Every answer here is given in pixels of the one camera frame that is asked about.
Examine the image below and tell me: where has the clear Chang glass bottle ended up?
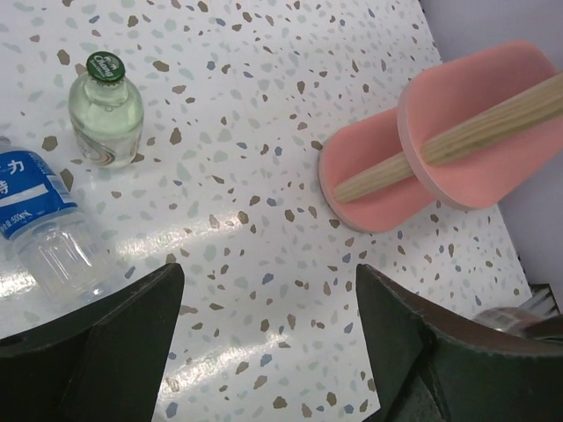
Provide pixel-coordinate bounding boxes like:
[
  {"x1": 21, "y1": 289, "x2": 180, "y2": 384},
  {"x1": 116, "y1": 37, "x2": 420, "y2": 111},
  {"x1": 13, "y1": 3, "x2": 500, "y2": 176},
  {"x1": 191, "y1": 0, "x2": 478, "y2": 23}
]
[
  {"x1": 68, "y1": 51, "x2": 144, "y2": 169},
  {"x1": 473, "y1": 307, "x2": 538, "y2": 337}
]

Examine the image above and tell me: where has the pink three-tier shelf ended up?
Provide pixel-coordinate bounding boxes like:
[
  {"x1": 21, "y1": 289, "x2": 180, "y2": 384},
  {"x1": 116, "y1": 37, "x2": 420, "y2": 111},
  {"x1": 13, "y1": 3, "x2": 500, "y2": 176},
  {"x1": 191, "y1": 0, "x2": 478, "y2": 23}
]
[{"x1": 318, "y1": 41, "x2": 562, "y2": 233}]

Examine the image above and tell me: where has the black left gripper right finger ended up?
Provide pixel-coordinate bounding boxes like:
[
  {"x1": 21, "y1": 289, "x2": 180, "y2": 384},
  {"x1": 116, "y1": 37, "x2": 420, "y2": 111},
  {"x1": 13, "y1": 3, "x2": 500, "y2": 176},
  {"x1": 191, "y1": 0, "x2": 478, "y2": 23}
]
[{"x1": 355, "y1": 265, "x2": 562, "y2": 421}]

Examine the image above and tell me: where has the lying blue label water bottle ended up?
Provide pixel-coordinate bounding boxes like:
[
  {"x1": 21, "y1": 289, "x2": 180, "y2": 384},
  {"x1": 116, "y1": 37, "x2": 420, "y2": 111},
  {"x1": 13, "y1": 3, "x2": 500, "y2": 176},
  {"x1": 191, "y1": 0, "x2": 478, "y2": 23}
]
[{"x1": 1, "y1": 137, "x2": 116, "y2": 307}]

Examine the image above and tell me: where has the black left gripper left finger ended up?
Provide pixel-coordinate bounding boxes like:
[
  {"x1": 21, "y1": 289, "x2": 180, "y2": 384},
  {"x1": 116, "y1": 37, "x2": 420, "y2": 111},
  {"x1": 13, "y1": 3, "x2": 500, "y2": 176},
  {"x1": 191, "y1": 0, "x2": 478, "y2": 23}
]
[{"x1": 1, "y1": 263, "x2": 184, "y2": 421}]

